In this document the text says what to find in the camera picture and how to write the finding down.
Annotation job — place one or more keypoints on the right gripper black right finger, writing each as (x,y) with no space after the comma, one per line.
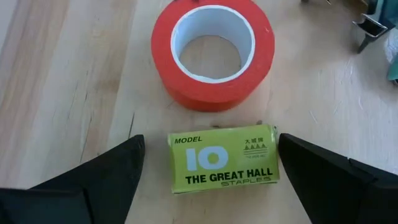
(335,193)

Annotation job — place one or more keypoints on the red tape roll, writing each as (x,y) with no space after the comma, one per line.
(161,53)

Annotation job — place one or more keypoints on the green staples box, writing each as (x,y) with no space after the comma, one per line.
(224,174)

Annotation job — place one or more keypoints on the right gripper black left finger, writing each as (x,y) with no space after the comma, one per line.
(93,193)

